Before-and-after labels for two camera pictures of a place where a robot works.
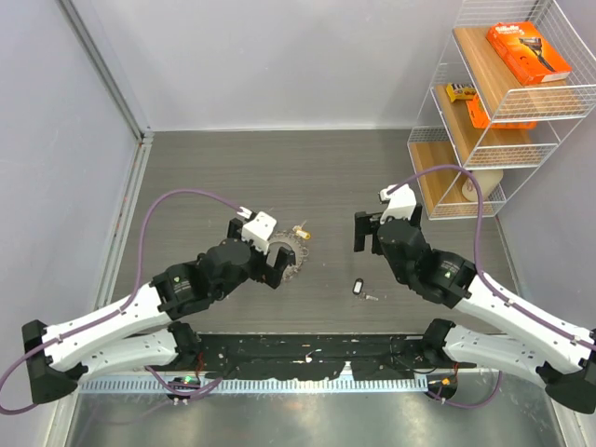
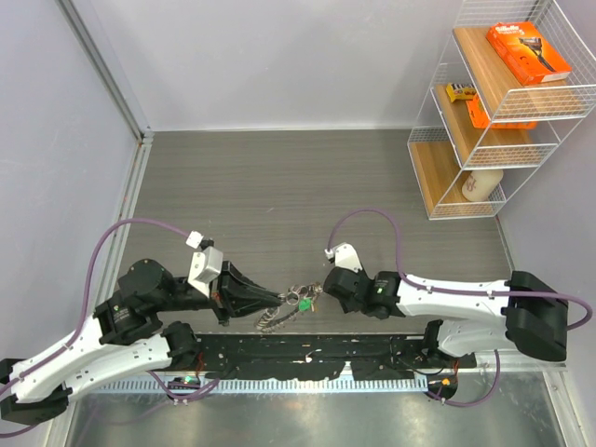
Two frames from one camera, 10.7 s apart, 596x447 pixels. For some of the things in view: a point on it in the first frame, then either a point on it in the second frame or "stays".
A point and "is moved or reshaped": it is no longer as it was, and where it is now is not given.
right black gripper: [364, 223] -> [348, 306]
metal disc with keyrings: [287, 239] -> [273, 317]
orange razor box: [527, 53] stays
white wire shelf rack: [521, 72] stays
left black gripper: [275, 273] -> [223, 294]
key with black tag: [358, 290] is moved or reshaped
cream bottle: [487, 181] stays
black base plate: [257, 356] stays
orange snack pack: [480, 120] stays
